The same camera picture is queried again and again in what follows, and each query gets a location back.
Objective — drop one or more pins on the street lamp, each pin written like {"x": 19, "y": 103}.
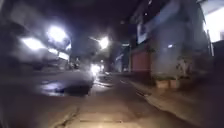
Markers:
{"x": 103, "y": 42}

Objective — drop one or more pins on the dark wet asphalt road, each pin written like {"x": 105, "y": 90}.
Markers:
{"x": 110, "y": 106}

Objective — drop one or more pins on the grey concrete building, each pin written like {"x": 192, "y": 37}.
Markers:
{"x": 166, "y": 43}

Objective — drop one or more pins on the building with lit windows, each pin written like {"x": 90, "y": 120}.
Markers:
{"x": 36, "y": 46}

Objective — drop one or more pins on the raised concrete pavement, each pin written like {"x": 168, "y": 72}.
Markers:
{"x": 186, "y": 100}

